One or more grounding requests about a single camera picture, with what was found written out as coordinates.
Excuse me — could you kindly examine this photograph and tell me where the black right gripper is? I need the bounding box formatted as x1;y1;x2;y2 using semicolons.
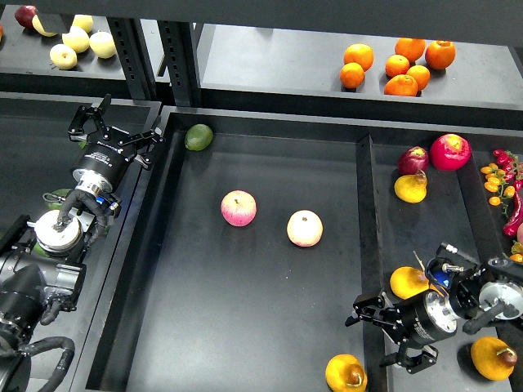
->
345;290;457;374

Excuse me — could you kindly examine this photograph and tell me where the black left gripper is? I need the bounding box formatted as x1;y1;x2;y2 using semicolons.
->
67;93;167;193

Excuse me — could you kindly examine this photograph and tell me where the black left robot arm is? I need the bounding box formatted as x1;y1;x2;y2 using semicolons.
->
1;95;165;391

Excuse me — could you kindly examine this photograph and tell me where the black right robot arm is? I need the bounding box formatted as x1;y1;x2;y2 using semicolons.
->
345;243;522;374

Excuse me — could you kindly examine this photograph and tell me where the yellow pear with stem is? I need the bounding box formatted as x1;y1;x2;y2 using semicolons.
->
389;251;431;300

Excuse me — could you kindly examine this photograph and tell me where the green avocado left group top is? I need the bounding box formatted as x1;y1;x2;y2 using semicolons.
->
42;188;73;210

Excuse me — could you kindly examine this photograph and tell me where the green avocado group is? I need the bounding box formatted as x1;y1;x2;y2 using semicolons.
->
33;243;48;257
42;188;73;210

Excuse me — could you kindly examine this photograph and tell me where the green avocado at tray corner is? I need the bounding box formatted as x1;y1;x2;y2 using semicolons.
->
185;123;213;151

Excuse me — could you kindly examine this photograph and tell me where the green avocado left group lower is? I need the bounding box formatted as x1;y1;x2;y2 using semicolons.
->
33;243;48;257

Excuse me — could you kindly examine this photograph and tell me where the black shelf upright left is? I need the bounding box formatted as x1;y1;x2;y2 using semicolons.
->
106;16;157;100

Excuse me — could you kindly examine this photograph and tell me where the black shelf upright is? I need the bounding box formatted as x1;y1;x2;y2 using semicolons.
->
106;16;157;100
157;20;202;108

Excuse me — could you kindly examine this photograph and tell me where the pale yellow apple front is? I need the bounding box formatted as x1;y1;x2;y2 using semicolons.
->
49;44;78;70

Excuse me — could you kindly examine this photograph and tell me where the pale yellow apple right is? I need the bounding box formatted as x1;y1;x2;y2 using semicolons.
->
89;31;117;60

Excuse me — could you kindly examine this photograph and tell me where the pale yellow apple middle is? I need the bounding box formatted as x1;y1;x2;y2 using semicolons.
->
61;25;90;54

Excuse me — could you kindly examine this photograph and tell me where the pale yellow apple back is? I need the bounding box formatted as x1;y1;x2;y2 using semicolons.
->
72;14;94;33

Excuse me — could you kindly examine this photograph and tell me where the black shelf upright right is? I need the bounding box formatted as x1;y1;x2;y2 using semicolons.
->
157;20;202;108

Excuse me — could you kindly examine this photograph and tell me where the pale yellow apple slice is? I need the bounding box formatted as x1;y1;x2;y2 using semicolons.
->
32;15;57;37

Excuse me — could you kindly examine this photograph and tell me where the pale yellow pink apple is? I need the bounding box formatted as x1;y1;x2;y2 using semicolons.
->
287;210;324;247

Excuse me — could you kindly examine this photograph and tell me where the pink red apple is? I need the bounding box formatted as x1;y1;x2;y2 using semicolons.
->
221;189;257;227

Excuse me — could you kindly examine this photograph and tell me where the red chili pepper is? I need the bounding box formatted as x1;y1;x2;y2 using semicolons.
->
503;193;522;237

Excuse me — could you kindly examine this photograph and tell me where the dark red apple shelf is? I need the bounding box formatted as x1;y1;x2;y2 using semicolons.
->
15;5;37;29

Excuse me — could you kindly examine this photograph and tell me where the black centre tray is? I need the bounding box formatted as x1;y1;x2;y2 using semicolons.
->
97;107;389;391

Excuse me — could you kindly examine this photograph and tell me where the dark red apple right tray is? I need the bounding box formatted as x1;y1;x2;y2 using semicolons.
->
397;146;429;176

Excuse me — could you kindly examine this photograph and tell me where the cherry tomato bunch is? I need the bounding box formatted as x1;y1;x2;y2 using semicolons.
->
480;149;522;207

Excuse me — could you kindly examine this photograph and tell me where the orange front lowest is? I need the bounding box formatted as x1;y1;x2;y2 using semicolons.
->
384;74;418;96

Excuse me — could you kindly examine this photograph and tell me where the orange lower left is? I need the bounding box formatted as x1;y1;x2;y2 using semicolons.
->
339;62;364;89

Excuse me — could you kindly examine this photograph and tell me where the orange right middle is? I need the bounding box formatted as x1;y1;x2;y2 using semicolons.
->
406;65;431;91

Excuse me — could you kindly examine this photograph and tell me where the orange top left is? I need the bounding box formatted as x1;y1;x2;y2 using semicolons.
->
343;43;374;72

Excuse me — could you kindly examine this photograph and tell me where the small orange middle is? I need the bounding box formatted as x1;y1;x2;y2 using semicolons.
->
385;54;410;78

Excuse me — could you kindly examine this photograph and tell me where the orange top right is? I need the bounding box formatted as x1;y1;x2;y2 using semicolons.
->
425;40;456;70

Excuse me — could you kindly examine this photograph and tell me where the orange top middle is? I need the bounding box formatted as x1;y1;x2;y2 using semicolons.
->
395;38;426;63

